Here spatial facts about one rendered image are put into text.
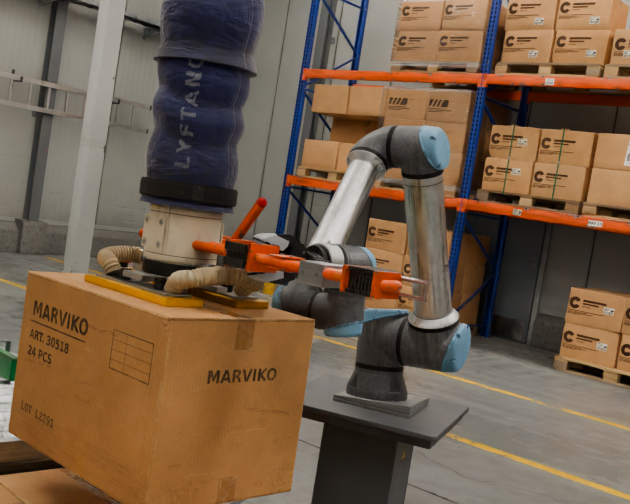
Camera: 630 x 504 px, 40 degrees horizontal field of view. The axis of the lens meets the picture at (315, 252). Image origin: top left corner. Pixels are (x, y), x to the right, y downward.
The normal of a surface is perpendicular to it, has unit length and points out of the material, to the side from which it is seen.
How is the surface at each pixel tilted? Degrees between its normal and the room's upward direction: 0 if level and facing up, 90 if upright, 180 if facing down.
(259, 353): 89
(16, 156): 90
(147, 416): 90
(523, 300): 90
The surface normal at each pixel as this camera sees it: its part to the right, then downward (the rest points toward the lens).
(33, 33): 0.75, 0.16
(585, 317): -0.63, -0.04
